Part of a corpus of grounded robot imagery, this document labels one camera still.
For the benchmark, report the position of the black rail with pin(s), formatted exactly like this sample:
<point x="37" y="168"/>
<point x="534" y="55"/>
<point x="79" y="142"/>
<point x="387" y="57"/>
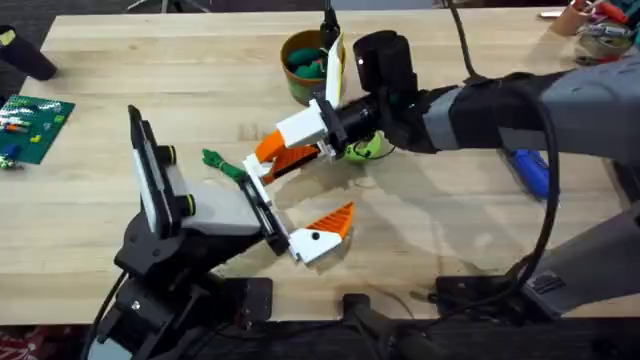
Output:
<point x="300" y="345"/>

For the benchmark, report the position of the tub with green toys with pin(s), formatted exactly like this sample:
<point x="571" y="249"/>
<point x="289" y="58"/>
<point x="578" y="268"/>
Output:
<point x="305" y="70"/>

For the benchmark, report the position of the wrist upright plate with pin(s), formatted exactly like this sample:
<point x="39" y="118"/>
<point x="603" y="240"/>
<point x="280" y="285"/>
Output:
<point x="334" y="75"/>
<point x="145" y="160"/>

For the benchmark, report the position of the green toy vegetable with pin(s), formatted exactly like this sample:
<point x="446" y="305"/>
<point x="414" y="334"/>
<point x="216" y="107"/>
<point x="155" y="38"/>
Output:
<point x="222" y="164"/>

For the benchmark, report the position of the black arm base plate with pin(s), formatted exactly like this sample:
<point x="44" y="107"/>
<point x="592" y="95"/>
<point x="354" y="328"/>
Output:
<point x="475" y="297"/>
<point x="250" y="300"/>

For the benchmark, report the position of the black camera post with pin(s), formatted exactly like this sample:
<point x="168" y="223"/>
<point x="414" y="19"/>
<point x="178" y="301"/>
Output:
<point x="365" y="320"/>

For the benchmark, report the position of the right wrist upright plate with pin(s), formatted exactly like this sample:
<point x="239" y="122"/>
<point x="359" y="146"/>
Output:
<point x="334" y="75"/>

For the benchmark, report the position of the orange ribbed wedge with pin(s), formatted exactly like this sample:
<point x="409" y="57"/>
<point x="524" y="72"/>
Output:
<point x="295" y="160"/>

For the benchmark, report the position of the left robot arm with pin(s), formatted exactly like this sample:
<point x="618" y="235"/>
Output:
<point x="150" y="320"/>

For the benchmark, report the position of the heap of tools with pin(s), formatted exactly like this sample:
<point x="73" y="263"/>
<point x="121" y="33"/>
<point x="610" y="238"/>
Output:
<point x="607" y="35"/>

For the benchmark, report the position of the green board with toy blocks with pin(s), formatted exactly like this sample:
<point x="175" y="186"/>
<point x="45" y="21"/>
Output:
<point x="35" y="125"/>

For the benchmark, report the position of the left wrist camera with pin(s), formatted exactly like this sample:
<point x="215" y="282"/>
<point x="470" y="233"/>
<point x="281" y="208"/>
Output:
<point x="177" y="182"/>

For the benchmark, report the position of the green disc with holes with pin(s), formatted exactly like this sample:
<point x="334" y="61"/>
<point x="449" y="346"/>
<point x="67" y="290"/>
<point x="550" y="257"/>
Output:
<point x="365" y="150"/>

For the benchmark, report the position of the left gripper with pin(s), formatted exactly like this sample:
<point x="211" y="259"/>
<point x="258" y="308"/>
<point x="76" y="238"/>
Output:
<point x="225" y="210"/>

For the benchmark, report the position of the blue electric screwdriver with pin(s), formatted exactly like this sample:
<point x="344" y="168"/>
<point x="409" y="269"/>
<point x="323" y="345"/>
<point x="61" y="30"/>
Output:
<point x="530" y="172"/>

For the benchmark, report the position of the left wrist upright plate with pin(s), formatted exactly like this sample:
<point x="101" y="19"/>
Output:
<point x="145" y="160"/>

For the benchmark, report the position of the grey stand legs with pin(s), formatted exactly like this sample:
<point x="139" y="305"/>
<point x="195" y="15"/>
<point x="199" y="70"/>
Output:
<point x="170" y="5"/>

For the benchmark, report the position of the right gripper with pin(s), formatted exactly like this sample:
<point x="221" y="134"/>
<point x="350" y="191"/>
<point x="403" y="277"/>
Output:
<point x="302" y="125"/>

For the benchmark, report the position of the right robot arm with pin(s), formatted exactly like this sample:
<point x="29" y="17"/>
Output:
<point x="590" y="110"/>

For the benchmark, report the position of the brown cardboard cup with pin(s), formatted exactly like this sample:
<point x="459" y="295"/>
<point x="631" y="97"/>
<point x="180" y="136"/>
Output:
<point x="570" y="20"/>

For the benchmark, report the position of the red patterned cloth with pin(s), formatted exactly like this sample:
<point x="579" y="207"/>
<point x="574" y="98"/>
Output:
<point x="30" y="345"/>

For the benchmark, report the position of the black cylinder with yellow patch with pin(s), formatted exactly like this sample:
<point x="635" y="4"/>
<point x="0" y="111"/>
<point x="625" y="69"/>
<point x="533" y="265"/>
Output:
<point x="25" y="57"/>

